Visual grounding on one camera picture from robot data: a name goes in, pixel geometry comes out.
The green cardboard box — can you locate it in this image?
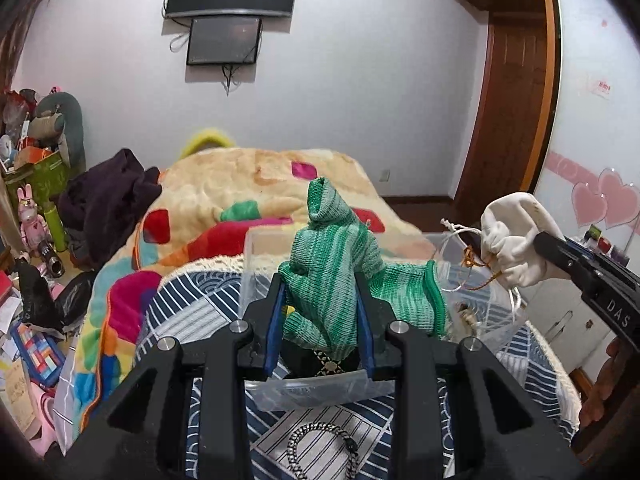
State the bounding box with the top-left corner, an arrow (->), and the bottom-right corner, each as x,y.
2,149 -> 71,211

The yellow plush toy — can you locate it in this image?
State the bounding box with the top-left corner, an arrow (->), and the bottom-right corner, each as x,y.
180,128 -> 237,158

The small pale trinket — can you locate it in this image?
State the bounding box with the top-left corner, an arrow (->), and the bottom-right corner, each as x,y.
452,302 -> 483,336

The white wardrobe sliding door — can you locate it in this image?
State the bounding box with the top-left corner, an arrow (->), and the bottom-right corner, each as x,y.
531,0 -> 640,241

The white drawstring pouch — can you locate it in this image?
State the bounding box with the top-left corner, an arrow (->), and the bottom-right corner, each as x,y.
440,192 -> 566,311

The dark purple garment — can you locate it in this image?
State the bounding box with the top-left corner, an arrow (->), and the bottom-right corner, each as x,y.
56,148 -> 163,268

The pink heart decoration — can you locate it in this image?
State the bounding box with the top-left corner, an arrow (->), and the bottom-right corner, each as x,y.
597,167 -> 640,231
571,181 -> 608,228

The small wall monitor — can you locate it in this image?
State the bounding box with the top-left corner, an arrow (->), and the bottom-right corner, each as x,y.
186,16 -> 263,67

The black and silver chain bracelet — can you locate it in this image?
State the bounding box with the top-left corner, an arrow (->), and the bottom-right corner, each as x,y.
287,422 -> 362,480

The pink rabbit figure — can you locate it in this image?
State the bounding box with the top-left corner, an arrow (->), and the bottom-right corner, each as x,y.
17,186 -> 47,253

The clear plastic storage box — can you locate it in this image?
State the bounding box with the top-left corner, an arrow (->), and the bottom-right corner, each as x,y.
243,224 -> 527,412

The green knit glove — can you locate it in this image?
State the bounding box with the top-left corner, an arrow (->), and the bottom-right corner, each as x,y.
357,259 -> 447,338
277,176 -> 387,362

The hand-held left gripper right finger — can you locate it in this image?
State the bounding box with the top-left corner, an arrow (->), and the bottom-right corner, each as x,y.
352,272 -> 587,480

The black plastic bag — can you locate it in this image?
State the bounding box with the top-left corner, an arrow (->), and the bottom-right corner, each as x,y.
15,259 -> 98,333

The colourful checked box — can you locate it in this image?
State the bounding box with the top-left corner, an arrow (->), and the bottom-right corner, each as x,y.
11,322 -> 66,391

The white low cabinet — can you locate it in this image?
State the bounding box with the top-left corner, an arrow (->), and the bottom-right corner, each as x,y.
520,230 -> 640,386

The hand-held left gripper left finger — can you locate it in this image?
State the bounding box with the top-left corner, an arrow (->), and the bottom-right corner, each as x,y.
50,274 -> 289,480

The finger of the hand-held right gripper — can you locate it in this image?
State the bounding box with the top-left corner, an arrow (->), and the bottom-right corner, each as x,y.
533,230 -> 596,287

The person's right hand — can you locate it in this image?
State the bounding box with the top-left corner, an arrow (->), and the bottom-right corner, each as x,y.
578,337 -> 632,428

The green bottle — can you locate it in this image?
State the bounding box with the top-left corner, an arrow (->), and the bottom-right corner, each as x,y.
44,201 -> 68,253

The grey neck pillow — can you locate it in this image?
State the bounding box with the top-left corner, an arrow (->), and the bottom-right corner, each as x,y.
34,91 -> 87,171

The colourful patchwork fleece blanket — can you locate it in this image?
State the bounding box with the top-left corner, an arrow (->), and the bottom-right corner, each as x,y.
52,147 -> 442,456

